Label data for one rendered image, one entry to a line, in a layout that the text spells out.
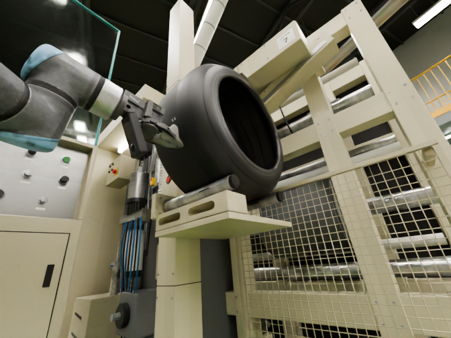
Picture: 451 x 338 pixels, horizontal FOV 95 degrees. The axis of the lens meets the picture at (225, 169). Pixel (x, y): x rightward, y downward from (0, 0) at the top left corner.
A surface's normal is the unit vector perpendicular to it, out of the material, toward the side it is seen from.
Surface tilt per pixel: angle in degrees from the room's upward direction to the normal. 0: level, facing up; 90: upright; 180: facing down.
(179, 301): 90
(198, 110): 102
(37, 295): 90
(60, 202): 90
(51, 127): 110
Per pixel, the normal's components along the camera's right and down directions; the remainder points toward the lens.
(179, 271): 0.74, -0.33
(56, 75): 0.61, -0.17
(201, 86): 0.00, -0.47
